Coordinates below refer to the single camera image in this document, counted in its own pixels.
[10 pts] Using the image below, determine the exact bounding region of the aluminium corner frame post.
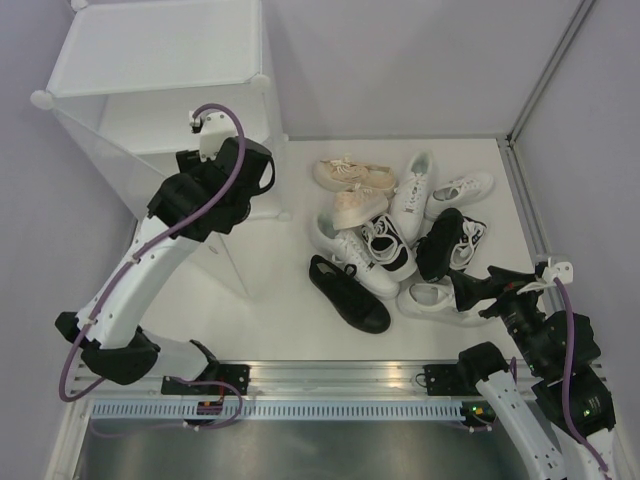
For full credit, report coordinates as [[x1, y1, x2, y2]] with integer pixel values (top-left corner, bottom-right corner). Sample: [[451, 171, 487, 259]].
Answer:
[[506, 0, 599, 148]]

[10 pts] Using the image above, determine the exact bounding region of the beige lace sneaker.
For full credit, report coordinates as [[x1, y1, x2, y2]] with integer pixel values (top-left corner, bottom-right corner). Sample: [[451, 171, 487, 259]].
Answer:
[[332, 184, 389, 230], [312, 155, 397, 198]]

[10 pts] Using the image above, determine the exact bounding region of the white slotted cable duct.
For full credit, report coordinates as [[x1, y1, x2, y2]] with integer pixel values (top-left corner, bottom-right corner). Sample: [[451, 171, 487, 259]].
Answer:
[[91, 399, 465, 422]]

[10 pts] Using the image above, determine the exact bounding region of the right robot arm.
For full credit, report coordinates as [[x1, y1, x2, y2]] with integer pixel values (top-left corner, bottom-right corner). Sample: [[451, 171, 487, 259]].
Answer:
[[449, 257, 617, 479]]

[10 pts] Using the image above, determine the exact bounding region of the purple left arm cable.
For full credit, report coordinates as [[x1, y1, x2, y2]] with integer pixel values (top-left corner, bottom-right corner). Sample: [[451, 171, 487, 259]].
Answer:
[[58, 103, 247, 402]]

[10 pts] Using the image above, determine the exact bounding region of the black white sneaker right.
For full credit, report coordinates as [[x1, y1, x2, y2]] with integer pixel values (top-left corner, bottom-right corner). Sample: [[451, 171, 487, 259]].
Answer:
[[450, 217, 488, 271]]

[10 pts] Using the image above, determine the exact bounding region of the white sneaker rear right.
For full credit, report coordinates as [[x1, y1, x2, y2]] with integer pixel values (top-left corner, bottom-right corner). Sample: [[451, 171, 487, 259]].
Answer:
[[424, 171, 495, 221]]

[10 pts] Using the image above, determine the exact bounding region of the black sneaker overturned right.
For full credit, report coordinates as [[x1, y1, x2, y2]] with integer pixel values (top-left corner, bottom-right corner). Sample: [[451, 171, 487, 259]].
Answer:
[[416, 208, 464, 283]]

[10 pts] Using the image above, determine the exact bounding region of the white plastic shoe cabinet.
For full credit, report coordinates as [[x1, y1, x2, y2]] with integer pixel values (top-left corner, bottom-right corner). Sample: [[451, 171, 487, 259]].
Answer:
[[28, 0, 291, 224]]

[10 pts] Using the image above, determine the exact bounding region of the white sneaker near cabinet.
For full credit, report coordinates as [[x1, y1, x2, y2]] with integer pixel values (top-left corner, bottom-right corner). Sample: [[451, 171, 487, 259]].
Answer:
[[311, 213, 400, 300]]

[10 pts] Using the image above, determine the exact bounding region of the white sneaker rear middle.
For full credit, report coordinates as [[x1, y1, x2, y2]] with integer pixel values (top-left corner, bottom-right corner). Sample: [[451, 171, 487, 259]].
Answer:
[[390, 150, 434, 245]]

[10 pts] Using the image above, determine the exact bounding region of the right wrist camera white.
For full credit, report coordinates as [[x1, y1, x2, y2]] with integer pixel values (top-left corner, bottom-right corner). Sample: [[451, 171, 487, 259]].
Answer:
[[535, 253, 574, 284]]

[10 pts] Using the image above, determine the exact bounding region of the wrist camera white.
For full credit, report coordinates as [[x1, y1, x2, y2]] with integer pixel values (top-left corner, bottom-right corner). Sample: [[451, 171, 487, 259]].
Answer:
[[190, 111, 237, 161], [535, 253, 574, 284]]

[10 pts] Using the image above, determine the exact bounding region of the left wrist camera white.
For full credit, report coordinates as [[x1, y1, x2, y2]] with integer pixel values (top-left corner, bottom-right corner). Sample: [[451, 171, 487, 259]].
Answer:
[[190, 111, 237, 161]]

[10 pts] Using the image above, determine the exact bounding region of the beige lace sneaker lying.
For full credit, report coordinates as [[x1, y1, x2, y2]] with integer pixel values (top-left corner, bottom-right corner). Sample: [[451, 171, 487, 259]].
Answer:
[[312, 155, 397, 198]]

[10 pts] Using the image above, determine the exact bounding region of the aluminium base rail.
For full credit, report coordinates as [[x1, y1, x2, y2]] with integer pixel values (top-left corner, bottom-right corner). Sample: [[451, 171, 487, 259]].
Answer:
[[69, 357, 621, 399]]

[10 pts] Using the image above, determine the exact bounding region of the black canvas sneaker front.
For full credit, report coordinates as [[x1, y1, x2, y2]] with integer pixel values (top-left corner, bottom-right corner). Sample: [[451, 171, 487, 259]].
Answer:
[[308, 255, 391, 335]]

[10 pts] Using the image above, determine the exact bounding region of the white sneaker front right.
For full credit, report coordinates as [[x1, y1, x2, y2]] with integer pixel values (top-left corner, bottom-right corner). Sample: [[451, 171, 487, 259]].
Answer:
[[396, 281, 492, 328]]

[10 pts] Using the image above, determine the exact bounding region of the black white patterned sneaker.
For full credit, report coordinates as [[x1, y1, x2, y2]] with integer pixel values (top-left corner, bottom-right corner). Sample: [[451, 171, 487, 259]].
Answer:
[[360, 213, 417, 282]]

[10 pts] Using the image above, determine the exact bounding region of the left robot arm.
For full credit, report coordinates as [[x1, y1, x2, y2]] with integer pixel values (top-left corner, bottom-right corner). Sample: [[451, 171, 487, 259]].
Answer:
[[55, 137, 275, 385]]

